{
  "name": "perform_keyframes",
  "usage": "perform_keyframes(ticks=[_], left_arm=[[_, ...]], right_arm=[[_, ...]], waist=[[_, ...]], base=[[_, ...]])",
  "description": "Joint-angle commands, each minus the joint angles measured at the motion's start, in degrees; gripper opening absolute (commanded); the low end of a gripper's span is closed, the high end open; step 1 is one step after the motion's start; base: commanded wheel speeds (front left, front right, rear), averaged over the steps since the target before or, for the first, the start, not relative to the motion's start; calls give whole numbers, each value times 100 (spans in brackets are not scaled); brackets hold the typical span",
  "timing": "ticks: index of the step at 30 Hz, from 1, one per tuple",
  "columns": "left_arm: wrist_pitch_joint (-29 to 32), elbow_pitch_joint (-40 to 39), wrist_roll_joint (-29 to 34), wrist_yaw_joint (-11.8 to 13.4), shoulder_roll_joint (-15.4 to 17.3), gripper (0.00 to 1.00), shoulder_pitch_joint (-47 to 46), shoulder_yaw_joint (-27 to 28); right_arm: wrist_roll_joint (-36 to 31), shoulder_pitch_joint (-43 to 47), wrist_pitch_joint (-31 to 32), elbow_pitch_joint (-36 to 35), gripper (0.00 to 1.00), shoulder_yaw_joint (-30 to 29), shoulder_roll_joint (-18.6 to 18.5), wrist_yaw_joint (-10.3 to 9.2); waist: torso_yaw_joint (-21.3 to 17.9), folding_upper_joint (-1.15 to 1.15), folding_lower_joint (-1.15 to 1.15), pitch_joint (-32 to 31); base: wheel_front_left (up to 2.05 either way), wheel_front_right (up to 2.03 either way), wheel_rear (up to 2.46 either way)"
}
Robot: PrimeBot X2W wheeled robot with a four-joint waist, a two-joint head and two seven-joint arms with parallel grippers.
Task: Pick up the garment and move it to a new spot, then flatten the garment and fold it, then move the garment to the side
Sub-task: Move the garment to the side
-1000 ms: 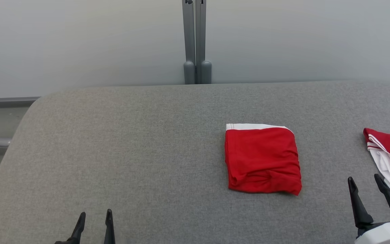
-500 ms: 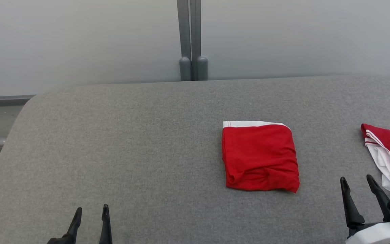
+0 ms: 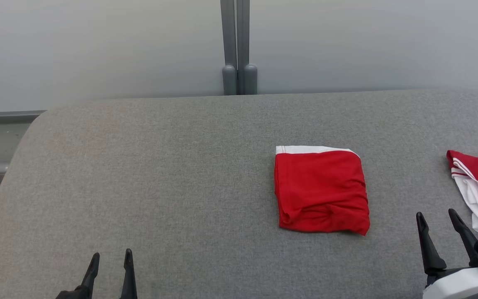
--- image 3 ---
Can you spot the grey horizontal floor rail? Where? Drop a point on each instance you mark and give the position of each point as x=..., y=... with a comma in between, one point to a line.
x=2, y=117

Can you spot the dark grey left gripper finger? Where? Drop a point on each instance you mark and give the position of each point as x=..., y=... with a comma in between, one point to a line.
x=128, y=278
x=91, y=274

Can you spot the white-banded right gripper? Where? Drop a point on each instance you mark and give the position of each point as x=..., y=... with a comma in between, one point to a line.
x=459, y=286

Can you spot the grey partition post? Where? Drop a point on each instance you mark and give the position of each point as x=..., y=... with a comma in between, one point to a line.
x=229, y=45
x=247, y=45

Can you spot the red shorts white trim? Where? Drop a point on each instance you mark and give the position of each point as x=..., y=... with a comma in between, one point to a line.
x=322, y=191

